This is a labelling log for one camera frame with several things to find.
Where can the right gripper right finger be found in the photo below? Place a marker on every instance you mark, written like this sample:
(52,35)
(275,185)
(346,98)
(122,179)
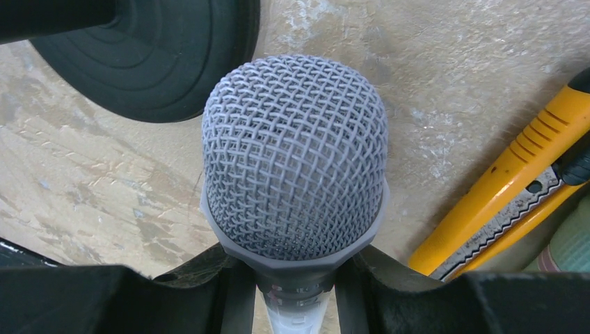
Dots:
(377,294)

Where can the white microphone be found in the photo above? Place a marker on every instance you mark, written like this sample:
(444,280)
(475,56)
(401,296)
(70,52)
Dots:
(295,150)

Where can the yellow utility knife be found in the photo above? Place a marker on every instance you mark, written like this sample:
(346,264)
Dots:
(540,169)

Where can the black round-base mic stand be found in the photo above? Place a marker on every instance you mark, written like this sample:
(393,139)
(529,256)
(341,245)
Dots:
(152,61)

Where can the teal toy microphone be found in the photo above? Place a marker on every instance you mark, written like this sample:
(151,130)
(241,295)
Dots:
(568,250)

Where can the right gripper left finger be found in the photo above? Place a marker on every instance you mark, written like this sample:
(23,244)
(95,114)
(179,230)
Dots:
(211,293)

